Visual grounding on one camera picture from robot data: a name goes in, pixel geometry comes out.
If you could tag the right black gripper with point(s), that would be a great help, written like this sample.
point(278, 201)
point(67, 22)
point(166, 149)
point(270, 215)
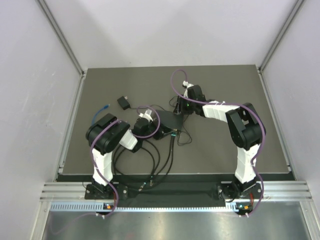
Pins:
point(180, 104)

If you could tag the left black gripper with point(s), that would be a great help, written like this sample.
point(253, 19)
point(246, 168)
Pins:
point(163, 128)

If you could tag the left aluminium frame post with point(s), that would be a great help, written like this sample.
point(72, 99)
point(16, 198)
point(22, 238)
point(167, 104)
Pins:
point(60, 35)

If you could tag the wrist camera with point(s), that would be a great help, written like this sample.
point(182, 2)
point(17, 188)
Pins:
point(143, 125)
point(195, 93)

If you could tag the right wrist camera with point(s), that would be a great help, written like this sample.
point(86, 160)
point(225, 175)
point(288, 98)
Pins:
point(195, 93)

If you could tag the grey slotted cable duct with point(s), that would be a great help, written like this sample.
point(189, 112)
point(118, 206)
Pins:
point(106, 207)

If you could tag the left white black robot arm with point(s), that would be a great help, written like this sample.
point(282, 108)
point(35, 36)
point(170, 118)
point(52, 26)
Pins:
point(109, 132)

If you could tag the black power adapter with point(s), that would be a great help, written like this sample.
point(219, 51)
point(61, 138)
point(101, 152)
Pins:
point(123, 103)

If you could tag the black network switch box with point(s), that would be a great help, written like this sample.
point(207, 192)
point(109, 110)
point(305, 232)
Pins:
point(170, 116)

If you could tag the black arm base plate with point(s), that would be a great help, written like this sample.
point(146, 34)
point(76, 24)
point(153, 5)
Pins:
point(214, 190)

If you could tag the right aluminium frame post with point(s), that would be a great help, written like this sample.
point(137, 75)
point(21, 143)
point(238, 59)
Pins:
point(298, 4)

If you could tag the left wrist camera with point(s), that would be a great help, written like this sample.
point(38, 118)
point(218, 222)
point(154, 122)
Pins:
point(143, 125)

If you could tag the front aluminium frame rail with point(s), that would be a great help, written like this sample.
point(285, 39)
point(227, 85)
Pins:
point(277, 191)

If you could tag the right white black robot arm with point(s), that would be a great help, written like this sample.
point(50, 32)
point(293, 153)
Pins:
point(245, 132)

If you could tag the aluminium frame post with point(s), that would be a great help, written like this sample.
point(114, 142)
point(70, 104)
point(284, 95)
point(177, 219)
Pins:
point(298, 4)
point(60, 35)

